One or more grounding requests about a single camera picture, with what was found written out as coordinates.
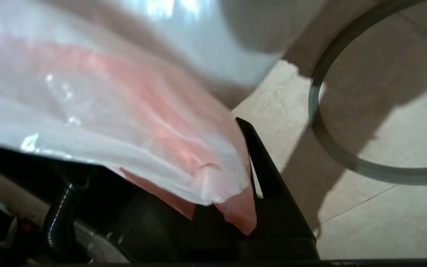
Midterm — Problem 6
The grey bin retaining ring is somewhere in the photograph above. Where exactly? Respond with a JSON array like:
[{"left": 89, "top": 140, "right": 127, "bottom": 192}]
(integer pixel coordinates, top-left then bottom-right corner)
[{"left": 308, "top": 0, "right": 427, "bottom": 186}]

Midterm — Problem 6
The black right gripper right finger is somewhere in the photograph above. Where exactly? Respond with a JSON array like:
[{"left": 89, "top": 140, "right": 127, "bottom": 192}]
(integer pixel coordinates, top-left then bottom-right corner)
[{"left": 236, "top": 117, "right": 317, "bottom": 240}]

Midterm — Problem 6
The white red plastic bin liner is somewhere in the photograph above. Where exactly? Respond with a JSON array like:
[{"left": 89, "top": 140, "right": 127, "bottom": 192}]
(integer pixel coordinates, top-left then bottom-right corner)
[{"left": 0, "top": 0, "right": 327, "bottom": 236}]

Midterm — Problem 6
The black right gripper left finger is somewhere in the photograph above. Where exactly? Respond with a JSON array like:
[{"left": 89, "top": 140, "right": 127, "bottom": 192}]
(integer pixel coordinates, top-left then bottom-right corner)
[{"left": 191, "top": 207, "right": 250, "bottom": 240}]

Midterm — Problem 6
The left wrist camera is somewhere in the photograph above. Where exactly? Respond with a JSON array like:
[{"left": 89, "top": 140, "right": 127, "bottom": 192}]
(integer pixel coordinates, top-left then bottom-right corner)
[{"left": 73, "top": 222, "right": 129, "bottom": 264}]

